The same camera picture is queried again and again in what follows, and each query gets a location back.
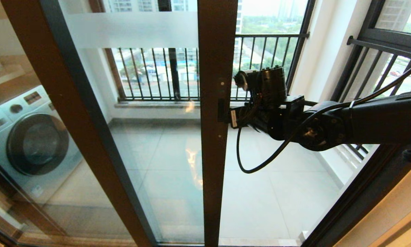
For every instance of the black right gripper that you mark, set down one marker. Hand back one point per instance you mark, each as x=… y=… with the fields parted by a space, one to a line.
x=246 y=116

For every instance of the long grey stone window sill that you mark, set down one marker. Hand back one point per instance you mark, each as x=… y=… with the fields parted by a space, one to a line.
x=150 y=104

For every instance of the silver front-load washing machine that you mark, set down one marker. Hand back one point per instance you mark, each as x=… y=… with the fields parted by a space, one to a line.
x=37 y=144

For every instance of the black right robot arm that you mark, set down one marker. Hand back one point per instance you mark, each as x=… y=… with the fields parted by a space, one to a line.
x=363 y=120

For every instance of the long black window railing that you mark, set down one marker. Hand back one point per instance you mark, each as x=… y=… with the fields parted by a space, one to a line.
x=150 y=99

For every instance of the brown sliding door with lock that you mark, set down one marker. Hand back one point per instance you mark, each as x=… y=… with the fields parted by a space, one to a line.
x=215 y=171

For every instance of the narrow dark window frame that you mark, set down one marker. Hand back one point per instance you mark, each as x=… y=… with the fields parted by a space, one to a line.
x=390 y=39

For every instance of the short black window railing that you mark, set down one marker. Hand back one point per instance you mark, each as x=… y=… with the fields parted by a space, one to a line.
x=380 y=46

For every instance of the short grey stone window sill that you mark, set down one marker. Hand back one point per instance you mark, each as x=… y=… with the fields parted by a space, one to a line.
x=346 y=159

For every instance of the brown glass door without lock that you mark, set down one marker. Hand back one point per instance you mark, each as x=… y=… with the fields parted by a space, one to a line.
x=68 y=103

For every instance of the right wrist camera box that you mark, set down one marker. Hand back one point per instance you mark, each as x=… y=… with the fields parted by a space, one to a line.
x=243 y=79

